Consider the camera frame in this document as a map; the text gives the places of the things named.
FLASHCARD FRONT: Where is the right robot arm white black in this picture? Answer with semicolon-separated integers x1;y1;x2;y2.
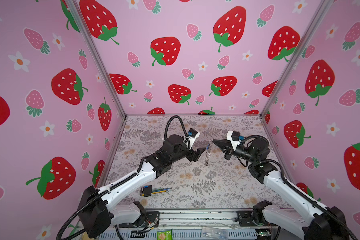
213;131;357;240

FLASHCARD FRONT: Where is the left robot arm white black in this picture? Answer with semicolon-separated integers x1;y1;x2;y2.
56;116;205;240

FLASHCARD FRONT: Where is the clear plastic bag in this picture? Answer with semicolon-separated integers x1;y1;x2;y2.
202;226;229;240

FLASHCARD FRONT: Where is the green packet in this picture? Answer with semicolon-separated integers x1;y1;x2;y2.
157;230;173;240

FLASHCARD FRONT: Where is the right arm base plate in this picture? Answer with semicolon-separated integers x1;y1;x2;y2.
234;209;276;228

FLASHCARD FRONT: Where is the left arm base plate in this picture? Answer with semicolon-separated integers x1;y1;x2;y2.
118;212;160;228

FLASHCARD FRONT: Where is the aluminium rail frame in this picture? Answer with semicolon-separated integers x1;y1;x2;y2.
74;208;328;240

